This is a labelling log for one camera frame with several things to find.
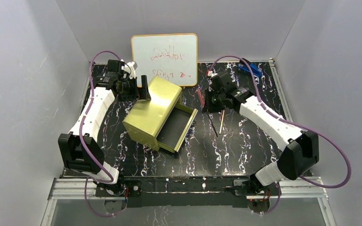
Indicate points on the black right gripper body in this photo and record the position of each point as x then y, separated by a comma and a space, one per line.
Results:
208, 101

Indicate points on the blue stapler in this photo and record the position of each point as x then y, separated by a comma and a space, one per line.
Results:
255, 70

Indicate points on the aluminium right side rail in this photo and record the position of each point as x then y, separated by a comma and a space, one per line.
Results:
276, 78

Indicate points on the orange framed whiteboard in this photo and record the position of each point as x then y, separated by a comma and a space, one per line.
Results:
172, 57

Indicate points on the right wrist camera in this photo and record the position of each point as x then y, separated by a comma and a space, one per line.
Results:
211, 74

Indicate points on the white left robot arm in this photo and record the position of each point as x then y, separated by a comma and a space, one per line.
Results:
79, 147

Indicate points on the aluminium front rail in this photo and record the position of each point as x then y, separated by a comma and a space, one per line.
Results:
73, 188

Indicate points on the thin wooden stick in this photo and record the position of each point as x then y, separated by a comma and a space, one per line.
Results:
222, 119

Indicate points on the green metal drawer chest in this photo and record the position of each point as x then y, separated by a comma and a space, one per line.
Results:
163, 121

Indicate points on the aluminium rail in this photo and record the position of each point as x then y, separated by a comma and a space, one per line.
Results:
73, 188
276, 78

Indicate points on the red lip pencil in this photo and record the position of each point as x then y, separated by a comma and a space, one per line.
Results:
201, 98

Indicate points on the black eyeliner pencil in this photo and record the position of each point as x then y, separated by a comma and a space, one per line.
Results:
212, 124

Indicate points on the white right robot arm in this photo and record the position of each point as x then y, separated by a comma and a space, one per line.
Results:
300, 149

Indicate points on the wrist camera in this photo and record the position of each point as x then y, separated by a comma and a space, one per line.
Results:
130, 69
211, 74

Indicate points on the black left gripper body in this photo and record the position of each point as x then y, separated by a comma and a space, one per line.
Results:
138, 92

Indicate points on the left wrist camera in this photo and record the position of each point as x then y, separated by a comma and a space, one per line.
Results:
130, 69

